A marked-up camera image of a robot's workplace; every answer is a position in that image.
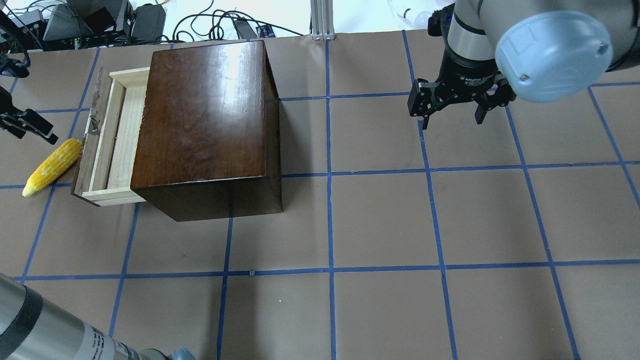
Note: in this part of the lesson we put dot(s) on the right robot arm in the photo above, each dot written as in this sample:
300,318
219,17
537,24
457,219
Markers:
540,51

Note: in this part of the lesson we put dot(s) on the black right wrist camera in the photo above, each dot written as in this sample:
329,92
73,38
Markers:
438,24

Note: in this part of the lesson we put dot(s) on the white light bulb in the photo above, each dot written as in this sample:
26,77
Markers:
412,14

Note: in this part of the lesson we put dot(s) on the light wooden drawer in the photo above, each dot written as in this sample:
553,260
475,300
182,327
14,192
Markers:
104,169

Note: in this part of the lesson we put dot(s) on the dark brown wooden cabinet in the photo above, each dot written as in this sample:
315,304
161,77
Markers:
209,144

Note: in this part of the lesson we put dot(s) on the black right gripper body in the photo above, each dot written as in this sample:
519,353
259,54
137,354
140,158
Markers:
466,75

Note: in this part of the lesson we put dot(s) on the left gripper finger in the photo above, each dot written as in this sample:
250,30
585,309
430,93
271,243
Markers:
19,123

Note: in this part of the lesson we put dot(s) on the aluminium frame post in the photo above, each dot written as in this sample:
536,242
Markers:
322,20

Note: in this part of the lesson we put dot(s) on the yellow corn cob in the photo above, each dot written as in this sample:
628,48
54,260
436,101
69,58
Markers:
56,164

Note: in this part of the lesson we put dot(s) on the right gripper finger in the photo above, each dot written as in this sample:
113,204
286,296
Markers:
502,97
422,99

